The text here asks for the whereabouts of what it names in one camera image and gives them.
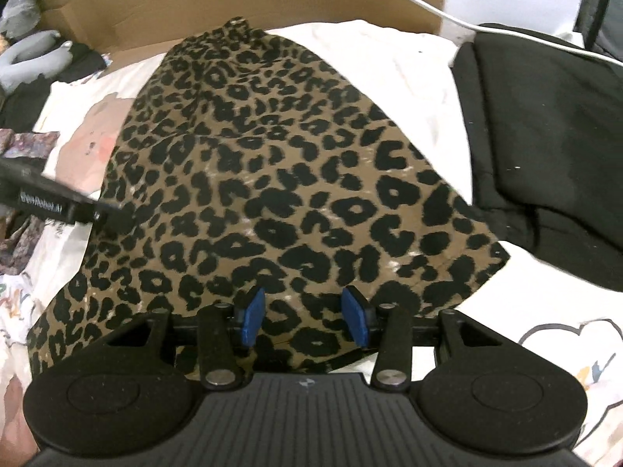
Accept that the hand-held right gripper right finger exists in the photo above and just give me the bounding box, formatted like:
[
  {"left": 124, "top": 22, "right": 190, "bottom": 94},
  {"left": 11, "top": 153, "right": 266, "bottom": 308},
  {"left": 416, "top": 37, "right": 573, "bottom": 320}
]
[{"left": 341, "top": 286, "right": 502, "bottom": 391}]

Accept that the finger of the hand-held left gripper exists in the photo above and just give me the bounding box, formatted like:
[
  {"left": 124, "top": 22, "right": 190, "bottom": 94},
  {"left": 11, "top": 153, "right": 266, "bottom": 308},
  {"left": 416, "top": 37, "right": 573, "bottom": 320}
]
[{"left": 64, "top": 197, "right": 133, "bottom": 234}]

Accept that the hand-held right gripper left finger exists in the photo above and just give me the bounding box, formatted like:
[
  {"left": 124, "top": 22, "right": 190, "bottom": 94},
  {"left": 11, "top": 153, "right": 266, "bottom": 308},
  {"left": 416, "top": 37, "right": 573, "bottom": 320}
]
[{"left": 104, "top": 287, "right": 266, "bottom": 391}]

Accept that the leopard print skirt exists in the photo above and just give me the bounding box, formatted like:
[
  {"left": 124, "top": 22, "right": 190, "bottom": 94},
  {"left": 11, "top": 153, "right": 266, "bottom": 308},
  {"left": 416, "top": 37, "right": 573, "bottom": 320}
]
[{"left": 26, "top": 17, "right": 511, "bottom": 380}]

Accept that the floral patterned garment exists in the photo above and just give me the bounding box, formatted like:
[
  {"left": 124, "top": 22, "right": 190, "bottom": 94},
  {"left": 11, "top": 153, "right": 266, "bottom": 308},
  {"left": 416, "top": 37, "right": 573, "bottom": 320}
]
[{"left": 0, "top": 129, "right": 62, "bottom": 273}]

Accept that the black cloth heap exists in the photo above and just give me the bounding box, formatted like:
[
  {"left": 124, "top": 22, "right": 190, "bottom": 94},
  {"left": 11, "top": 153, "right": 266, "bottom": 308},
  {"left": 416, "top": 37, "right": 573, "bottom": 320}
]
[{"left": 0, "top": 41, "right": 113, "bottom": 130}]

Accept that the clear plastic bag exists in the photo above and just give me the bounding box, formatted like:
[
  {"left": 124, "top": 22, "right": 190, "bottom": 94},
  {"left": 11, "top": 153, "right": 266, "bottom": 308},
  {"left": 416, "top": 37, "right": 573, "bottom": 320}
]
[{"left": 0, "top": 0, "right": 42, "bottom": 40}]

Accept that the cream bear printed blanket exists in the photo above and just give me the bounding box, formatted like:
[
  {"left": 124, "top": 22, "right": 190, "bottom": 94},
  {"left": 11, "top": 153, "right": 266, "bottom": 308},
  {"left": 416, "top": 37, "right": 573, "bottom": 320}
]
[{"left": 0, "top": 19, "right": 623, "bottom": 467}]

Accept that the black folded garment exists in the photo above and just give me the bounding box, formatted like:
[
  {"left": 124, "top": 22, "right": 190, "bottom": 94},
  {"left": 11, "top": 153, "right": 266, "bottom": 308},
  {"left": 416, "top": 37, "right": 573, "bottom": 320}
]
[{"left": 450, "top": 22, "right": 623, "bottom": 293}]

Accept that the grey bag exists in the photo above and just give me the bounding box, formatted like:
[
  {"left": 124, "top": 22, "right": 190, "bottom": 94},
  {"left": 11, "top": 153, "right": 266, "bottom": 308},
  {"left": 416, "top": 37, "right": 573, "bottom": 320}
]
[{"left": 574, "top": 0, "right": 623, "bottom": 54}]

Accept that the white cable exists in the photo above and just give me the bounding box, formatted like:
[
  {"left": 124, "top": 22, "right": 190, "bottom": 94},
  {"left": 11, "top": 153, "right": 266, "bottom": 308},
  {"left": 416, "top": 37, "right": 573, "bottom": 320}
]
[{"left": 336, "top": 0, "right": 623, "bottom": 66}]

